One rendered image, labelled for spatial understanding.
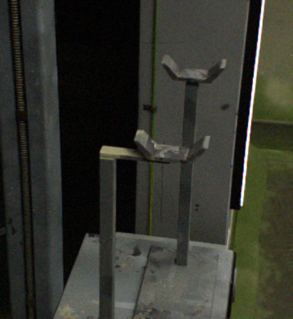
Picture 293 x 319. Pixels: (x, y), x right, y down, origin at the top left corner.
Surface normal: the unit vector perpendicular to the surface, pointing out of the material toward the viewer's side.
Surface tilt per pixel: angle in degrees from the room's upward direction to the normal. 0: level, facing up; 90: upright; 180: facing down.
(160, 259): 0
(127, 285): 0
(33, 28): 90
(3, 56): 90
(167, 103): 90
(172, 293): 0
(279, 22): 57
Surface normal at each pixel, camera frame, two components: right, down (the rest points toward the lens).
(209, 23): -0.16, 0.50
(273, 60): -0.13, -0.04
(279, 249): 0.02, -0.86
